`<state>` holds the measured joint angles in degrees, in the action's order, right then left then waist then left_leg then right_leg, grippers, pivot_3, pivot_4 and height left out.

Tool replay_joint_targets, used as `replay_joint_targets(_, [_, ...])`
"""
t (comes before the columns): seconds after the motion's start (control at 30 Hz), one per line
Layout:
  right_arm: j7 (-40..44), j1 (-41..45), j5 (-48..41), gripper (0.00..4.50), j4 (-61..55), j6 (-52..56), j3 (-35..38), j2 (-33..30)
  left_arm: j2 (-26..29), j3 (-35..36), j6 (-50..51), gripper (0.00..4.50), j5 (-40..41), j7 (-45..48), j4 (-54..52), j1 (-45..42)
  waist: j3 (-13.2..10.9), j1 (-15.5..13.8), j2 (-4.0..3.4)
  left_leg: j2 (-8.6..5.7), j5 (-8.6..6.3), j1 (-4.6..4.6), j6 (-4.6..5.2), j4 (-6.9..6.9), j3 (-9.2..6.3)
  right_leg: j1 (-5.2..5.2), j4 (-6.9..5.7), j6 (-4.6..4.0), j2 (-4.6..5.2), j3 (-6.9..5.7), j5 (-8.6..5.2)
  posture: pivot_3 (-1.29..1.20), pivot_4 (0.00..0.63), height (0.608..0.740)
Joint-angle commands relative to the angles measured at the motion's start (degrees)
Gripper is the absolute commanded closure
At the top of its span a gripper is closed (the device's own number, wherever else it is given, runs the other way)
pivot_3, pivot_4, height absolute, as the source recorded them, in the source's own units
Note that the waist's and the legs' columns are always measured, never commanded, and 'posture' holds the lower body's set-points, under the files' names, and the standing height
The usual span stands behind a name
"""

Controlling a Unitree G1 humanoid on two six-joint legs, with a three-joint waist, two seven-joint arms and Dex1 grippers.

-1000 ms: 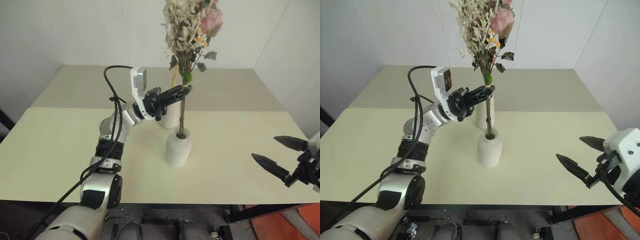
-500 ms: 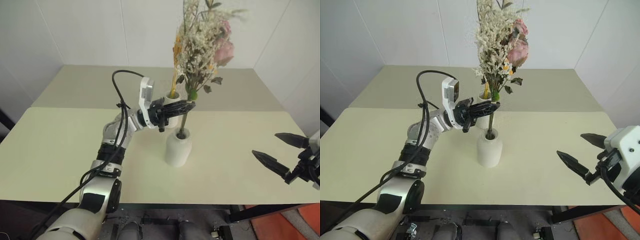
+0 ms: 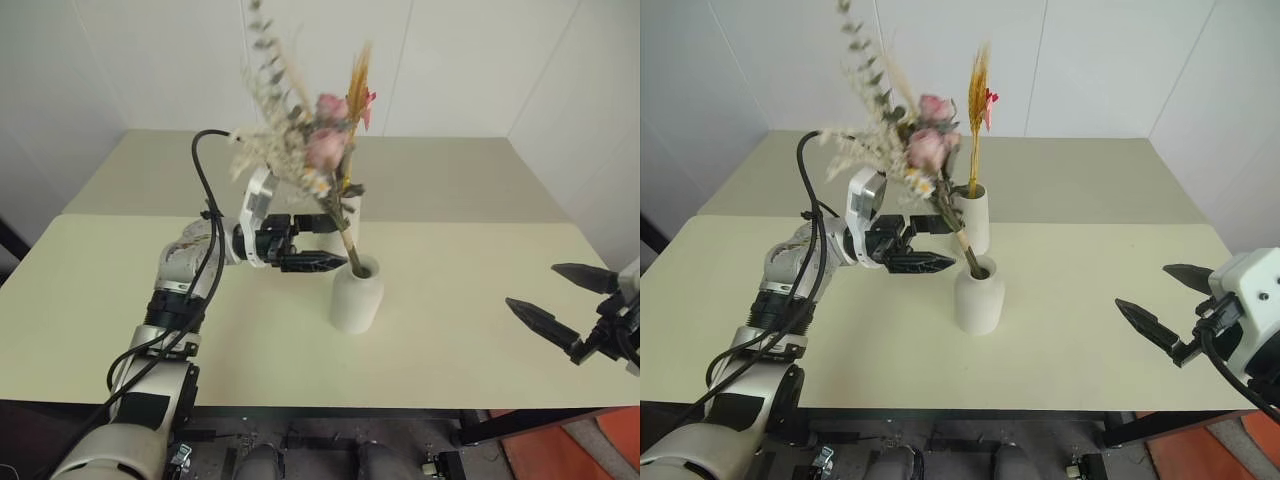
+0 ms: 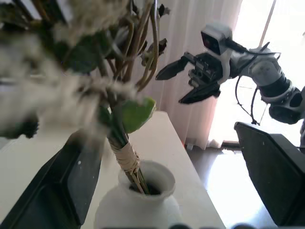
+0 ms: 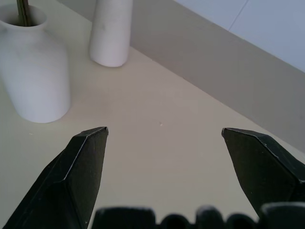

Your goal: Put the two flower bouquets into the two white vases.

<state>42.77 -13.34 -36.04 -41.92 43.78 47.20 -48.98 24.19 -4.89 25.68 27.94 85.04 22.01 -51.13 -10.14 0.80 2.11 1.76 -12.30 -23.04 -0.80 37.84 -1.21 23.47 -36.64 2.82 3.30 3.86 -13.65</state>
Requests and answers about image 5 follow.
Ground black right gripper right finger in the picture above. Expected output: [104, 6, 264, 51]
[221, 127, 305, 219]

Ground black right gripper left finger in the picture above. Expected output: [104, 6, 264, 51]
[0, 126, 110, 229]

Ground green flower bouquet stems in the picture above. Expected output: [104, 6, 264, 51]
[16, 0, 30, 26]

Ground wide white ceramic vase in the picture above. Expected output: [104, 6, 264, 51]
[0, 4, 71, 124]

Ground slim white cylindrical vase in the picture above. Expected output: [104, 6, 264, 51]
[89, 0, 133, 68]

